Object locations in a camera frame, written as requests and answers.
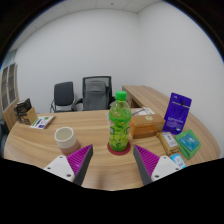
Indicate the wooden side desk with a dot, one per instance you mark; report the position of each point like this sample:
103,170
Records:
146,95

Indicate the white and pink mug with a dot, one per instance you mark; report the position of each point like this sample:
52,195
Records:
66,138

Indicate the white green purple leaflet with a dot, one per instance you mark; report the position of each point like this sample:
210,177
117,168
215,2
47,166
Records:
42,122

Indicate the black office chair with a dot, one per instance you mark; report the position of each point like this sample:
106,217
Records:
64,95

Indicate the black mesh chair, grey backrest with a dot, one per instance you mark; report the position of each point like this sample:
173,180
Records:
96,95

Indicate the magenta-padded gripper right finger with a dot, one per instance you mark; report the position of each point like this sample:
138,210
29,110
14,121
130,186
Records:
164,166

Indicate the purple hanging package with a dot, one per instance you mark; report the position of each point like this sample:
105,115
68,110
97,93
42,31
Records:
177,113

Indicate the green flat packet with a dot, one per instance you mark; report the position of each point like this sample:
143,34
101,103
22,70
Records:
188,143

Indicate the brown rectangular box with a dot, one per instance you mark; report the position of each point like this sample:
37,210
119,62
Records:
146,126

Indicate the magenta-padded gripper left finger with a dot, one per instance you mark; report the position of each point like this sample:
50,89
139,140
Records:
60,166

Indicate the green drink bottle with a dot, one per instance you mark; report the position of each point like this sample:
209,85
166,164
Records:
120,123

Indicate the tan cardboard box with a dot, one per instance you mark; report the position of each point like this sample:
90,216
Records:
31,116

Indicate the dark printed box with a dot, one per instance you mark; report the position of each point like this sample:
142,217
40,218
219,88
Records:
22,107

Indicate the flat round red coaster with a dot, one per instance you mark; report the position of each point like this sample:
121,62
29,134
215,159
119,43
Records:
113,151

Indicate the wooden shelf cabinet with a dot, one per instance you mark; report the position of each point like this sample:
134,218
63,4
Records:
8,100

